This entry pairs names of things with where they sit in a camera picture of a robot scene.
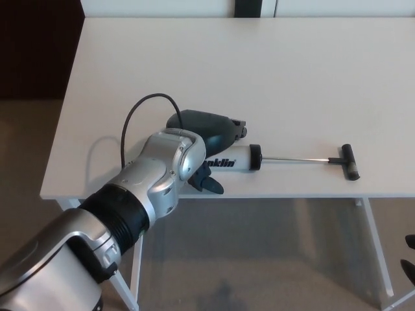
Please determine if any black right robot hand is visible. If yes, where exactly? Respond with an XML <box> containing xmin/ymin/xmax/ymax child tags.
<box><xmin>399</xmin><ymin>234</ymin><xmax>415</xmax><ymax>277</ymax></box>

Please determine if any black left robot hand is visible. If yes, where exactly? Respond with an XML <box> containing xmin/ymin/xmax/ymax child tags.
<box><xmin>165</xmin><ymin>109</ymin><xmax>248</xmax><ymax>196</ymax></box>

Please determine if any white Franklin hand air pump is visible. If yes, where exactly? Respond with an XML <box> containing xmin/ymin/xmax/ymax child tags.
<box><xmin>202</xmin><ymin>143</ymin><xmax>362</xmax><ymax>181</ymax></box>

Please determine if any black vertical panel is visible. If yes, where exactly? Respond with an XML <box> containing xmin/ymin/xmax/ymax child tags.
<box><xmin>233</xmin><ymin>0</ymin><xmax>263</xmax><ymax>18</ymax></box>

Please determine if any white cabinet row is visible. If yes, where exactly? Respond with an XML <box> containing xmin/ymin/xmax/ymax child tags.
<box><xmin>83</xmin><ymin>0</ymin><xmax>415</xmax><ymax>19</ymax></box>

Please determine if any dark brown cabinet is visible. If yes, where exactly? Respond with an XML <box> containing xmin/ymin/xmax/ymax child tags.
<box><xmin>0</xmin><ymin>0</ymin><xmax>86</xmax><ymax>102</ymax></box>

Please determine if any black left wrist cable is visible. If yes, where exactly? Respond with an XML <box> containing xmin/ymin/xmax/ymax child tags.
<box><xmin>120</xmin><ymin>93</ymin><xmax>183</xmax><ymax>168</ymax></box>

